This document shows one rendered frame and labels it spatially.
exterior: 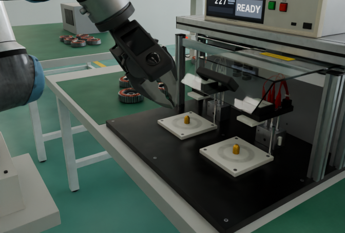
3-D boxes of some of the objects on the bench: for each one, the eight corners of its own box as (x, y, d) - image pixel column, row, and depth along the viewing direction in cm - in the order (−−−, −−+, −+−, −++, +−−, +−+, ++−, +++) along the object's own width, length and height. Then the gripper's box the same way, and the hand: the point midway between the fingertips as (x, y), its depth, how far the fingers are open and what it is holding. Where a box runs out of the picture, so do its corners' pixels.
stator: (125, 105, 133) (124, 97, 131) (114, 97, 141) (114, 90, 140) (148, 100, 138) (148, 92, 137) (137, 93, 147) (136, 85, 146)
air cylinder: (219, 121, 113) (220, 107, 111) (206, 114, 119) (207, 101, 117) (230, 118, 116) (231, 104, 114) (216, 111, 122) (217, 98, 120)
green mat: (98, 125, 116) (98, 124, 116) (55, 82, 163) (55, 81, 163) (271, 81, 164) (271, 81, 164) (199, 58, 211) (199, 58, 211)
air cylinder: (273, 150, 95) (275, 134, 93) (254, 140, 100) (256, 124, 98) (284, 146, 97) (286, 129, 95) (265, 136, 103) (267, 120, 101)
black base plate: (224, 238, 66) (225, 229, 65) (106, 125, 115) (105, 120, 114) (348, 168, 90) (350, 161, 89) (206, 100, 139) (206, 95, 138)
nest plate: (181, 140, 101) (181, 136, 100) (157, 123, 112) (157, 120, 112) (217, 128, 108) (217, 125, 108) (191, 114, 120) (191, 111, 119)
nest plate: (234, 177, 82) (235, 173, 81) (199, 152, 93) (199, 149, 93) (273, 160, 89) (273, 156, 89) (236, 139, 101) (236, 135, 101)
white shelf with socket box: (183, 73, 178) (184, -13, 161) (150, 60, 207) (148, -15, 190) (229, 64, 196) (234, -14, 179) (193, 53, 225) (194, -15, 208)
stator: (146, 83, 160) (146, 76, 159) (133, 90, 151) (133, 82, 150) (128, 80, 165) (127, 73, 164) (114, 86, 156) (114, 79, 155)
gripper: (125, -4, 57) (177, 83, 69) (84, 24, 56) (144, 109, 67) (141, -1, 50) (196, 96, 61) (95, 32, 49) (160, 125, 60)
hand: (172, 103), depth 61 cm, fingers closed
